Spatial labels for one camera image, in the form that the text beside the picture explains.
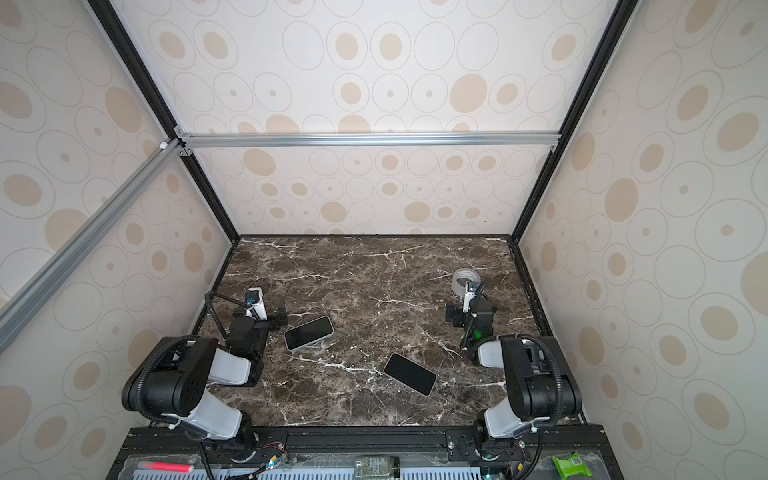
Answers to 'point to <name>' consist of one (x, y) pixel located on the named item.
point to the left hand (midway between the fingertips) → (273, 292)
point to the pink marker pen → (168, 467)
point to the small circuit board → (377, 468)
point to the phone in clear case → (308, 333)
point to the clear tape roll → (464, 273)
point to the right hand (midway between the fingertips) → (468, 299)
